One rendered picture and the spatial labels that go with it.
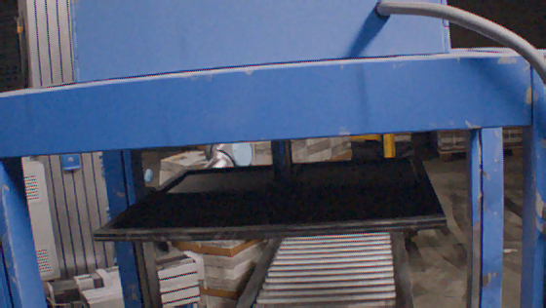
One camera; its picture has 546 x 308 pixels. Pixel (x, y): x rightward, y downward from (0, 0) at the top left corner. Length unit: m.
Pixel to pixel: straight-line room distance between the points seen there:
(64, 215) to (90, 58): 1.65
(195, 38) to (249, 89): 0.17
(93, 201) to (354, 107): 1.92
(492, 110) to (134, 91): 0.49
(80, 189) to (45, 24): 0.68
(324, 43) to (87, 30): 0.38
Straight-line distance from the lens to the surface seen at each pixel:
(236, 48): 1.00
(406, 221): 0.97
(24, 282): 1.10
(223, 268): 3.29
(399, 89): 0.87
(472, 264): 1.57
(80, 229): 2.71
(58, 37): 2.63
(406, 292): 2.08
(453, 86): 0.88
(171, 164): 3.28
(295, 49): 0.99
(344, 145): 4.31
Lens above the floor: 1.57
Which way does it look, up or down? 8 degrees down
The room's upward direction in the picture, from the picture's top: 5 degrees counter-clockwise
